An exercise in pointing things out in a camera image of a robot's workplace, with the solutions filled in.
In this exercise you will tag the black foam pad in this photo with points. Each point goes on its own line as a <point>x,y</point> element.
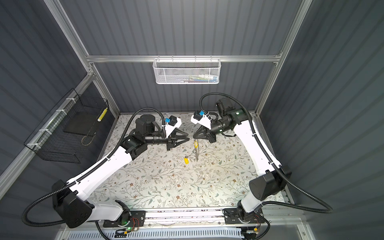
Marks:
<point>83,124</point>

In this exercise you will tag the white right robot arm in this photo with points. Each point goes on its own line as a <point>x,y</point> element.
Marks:
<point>268,182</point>

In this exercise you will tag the white vent grille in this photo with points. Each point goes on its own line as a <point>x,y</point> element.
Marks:
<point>177,234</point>

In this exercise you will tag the yellow tagged key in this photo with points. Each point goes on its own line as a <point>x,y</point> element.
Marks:
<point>187,160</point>

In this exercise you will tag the black wire basket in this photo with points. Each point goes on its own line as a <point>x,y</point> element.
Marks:
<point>50,143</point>

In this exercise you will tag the yellow marker pen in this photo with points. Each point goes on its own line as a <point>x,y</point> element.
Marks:
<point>102,114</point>

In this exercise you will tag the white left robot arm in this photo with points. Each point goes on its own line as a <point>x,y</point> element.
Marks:
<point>75,207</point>

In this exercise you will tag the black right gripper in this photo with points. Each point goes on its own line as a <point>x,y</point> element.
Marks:
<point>203,132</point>

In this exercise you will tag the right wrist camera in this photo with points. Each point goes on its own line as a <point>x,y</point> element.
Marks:
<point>200,117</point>

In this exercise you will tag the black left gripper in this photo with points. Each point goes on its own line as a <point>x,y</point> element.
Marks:
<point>173,140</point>

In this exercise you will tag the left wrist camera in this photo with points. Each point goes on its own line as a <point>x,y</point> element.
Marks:
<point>171,123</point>

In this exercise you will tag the white wire mesh basket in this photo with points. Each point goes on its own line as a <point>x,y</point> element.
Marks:
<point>188,72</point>

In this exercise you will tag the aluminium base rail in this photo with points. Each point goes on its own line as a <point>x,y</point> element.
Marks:
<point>180,217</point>

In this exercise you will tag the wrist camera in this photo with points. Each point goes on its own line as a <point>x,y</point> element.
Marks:
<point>171,123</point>
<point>200,117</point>

